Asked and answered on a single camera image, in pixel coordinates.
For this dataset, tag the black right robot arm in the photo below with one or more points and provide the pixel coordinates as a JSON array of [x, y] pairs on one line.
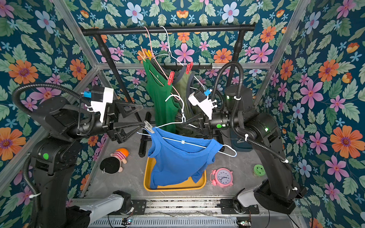
[[280, 189]]

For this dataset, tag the red clothespin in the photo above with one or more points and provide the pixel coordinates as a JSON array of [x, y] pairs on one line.
[[171, 78], [189, 68]]

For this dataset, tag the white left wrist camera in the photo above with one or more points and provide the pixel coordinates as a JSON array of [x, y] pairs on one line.
[[99, 98]]

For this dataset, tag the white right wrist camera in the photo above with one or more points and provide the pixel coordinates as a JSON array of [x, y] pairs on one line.
[[201, 99]]

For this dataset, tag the white clothespin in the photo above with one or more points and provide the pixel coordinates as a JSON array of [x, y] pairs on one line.
[[148, 127]]

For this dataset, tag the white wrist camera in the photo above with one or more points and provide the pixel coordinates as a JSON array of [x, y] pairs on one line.
[[201, 99], [99, 98]]

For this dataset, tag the green round smiley toy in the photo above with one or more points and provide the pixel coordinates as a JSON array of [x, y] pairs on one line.
[[258, 170]]

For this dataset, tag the doll with striped shirt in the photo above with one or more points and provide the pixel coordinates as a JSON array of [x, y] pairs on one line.
[[114, 163]]

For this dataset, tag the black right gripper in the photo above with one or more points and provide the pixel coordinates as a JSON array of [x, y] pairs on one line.
[[203, 125]]

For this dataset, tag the dark teal tray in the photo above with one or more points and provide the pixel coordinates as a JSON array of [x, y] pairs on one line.
[[239, 144]]

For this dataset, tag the olive grey tank top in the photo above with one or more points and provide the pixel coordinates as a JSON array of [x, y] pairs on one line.
[[183, 82]]

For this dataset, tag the green tank top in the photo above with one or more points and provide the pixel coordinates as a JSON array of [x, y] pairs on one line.
[[166, 109]]

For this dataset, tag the blue tank top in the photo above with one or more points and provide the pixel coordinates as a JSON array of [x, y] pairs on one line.
[[179, 158]]

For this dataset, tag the yellow clothespin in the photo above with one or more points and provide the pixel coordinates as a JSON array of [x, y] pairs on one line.
[[148, 54]]

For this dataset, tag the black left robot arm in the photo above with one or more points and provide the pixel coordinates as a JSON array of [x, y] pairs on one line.
[[52, 161]]

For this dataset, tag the pink wire hanger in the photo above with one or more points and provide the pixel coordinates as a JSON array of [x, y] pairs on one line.
[[154, 57]]

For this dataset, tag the yellow plastic tray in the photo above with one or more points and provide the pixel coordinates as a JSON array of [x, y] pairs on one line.
[[188, 185]]

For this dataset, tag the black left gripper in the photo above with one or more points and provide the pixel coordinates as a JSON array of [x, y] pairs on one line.
[[109, 124]]

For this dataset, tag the black clothes rack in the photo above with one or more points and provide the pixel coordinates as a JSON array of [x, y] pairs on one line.
[[232, 65]]

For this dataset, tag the pink alarm clock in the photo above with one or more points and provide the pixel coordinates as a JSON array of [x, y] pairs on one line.
[[222, 178]]

